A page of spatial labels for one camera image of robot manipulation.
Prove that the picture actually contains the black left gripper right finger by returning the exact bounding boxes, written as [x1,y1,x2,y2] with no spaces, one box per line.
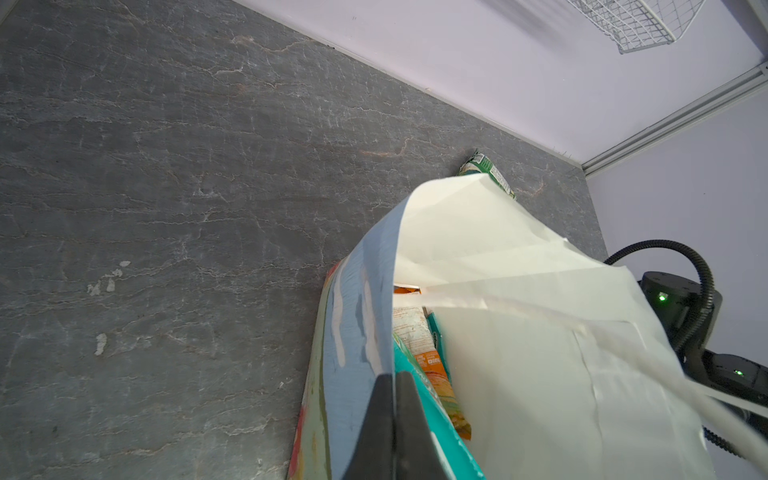
[395,372,448,480]

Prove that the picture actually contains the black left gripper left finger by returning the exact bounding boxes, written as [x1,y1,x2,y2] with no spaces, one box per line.
[343,374,394,480]

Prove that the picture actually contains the teal Fox's candy packet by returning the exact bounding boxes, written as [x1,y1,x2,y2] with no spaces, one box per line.
[393,330,485,479]

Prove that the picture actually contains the orange Fox's candy packet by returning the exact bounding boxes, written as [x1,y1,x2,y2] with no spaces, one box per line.
[393,306,472,440]

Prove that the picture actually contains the white and green paper bag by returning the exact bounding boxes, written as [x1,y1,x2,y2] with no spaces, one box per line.
[286,172,768,480]

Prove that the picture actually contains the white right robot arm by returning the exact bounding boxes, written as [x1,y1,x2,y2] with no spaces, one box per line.
[605,239,767,407]

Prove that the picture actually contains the green Fox's candy packet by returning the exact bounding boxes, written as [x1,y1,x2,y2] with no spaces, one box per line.
[457,150,516,199]

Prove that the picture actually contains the long white wire shelf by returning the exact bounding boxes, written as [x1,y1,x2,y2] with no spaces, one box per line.
[568,0,705,54]

